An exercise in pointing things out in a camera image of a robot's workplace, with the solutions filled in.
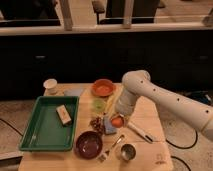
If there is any green lettuce toy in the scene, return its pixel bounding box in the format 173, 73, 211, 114
92, 99, 106, 113

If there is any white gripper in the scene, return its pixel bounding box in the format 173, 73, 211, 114
104, 98, 135, 127

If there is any red apple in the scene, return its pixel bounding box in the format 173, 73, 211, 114
111, 117, 124, 128

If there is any orange bowl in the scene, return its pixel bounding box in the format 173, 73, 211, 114
91, 79, 116, 97

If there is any green plastic tray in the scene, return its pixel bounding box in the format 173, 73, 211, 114
19, 96, 79, 152

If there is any blue sponge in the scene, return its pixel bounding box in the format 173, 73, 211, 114
103, 116, 117, 135

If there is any yellow banana toy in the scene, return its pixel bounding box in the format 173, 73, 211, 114
104, 95, 115, 114

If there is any white black kitchen tool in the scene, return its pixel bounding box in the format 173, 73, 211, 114
127, 122, 154, 143

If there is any white paper cup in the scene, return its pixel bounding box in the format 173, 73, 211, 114
43, 79, 57, 95

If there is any purple bowl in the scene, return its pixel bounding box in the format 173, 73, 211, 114
75, 131, 103, 159

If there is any grey cloth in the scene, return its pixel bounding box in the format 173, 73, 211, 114
63, 88, 84, 97

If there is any small metal cup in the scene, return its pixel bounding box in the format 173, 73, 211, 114
121, 144, 136, 161

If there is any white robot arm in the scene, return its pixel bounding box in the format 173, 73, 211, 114
114, 70, 213, 141

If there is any wooden block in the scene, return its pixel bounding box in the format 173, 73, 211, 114
56, 105, 72, 125

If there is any blue object on floor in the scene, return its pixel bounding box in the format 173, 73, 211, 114
194, 93, 212, 105

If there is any brown grape bunch toy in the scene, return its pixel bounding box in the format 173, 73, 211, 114
90, 117, 104, 135

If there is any black cable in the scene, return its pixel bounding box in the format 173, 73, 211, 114
165, 129, 200, 150

